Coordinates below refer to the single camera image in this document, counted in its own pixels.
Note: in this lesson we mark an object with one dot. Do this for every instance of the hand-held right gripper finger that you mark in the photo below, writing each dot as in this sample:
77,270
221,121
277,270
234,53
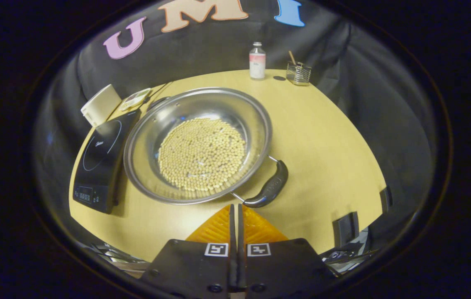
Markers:
240,249
232,249

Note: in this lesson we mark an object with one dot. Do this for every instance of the pile of soybeans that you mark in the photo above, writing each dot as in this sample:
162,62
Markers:
202,153

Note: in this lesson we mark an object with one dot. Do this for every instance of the black induction cooktop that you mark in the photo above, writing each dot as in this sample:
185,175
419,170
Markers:
98,166

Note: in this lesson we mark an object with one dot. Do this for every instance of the dark block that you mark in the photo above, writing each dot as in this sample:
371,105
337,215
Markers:
385,199
346,229

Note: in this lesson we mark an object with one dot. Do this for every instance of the white divided dish of beans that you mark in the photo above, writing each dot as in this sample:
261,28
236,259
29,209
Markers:
135,99

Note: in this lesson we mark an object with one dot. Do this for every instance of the clear bottle with pink label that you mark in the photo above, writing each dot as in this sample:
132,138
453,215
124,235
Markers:
257,62

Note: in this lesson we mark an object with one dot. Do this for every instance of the white toaster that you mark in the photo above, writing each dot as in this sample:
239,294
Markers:
100,106

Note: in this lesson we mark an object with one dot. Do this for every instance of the wooden stick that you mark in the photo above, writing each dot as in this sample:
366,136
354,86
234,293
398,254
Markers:
292,57

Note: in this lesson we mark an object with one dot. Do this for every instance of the metal frame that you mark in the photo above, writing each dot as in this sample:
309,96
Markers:
119,257
345,255

